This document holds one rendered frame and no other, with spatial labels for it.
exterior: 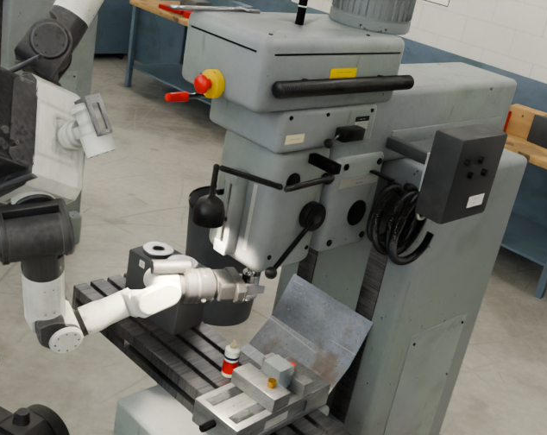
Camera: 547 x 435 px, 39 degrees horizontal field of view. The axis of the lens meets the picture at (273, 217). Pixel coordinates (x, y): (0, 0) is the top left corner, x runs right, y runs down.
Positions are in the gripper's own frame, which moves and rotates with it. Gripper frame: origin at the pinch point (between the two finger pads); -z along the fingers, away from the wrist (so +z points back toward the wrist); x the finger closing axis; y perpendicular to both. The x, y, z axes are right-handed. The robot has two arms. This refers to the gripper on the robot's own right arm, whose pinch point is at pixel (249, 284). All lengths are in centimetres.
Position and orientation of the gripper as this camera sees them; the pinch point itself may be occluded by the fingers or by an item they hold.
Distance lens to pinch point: 201.8
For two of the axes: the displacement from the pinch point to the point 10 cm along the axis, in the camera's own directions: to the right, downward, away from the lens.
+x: -3.8, -4.2, 8.2
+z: -9.1, -0.1, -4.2
